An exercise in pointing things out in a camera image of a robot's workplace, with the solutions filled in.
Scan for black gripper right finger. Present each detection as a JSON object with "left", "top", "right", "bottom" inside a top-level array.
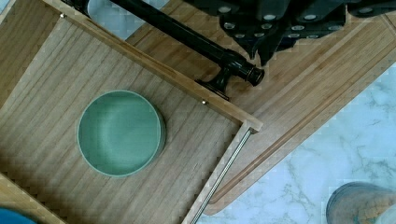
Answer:
[{"left": 258, "top": 0, "right": 395, "bottom": 66}]

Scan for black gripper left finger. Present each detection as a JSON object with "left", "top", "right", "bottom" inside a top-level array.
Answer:
[{"left": 184, "top": 0, "right": 291, "bottom": 59}]

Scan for wooden drawer with black handle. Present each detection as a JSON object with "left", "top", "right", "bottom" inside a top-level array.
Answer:
[{"left": 0, "top": 0, "right": 265, "bottom": 224}]

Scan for bamboo cutting board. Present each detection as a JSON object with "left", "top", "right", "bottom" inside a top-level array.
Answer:
[{"left": 126, "top": 0, "right": 396, "bottom": 215}]

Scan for green round bowl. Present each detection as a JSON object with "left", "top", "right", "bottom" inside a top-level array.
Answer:
[{"left": 77, "top": 91, "right": 166, "bottom": 177}]

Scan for grey wooden cup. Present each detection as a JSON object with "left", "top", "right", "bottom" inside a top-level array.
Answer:
[{"left": 326, "top": 182, "right": 395, "bottom": 224}]

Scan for blue object at corner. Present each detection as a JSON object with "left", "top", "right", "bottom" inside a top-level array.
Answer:
[{"left": 0, "top": 208, "right": 36, "bottom": 224}]

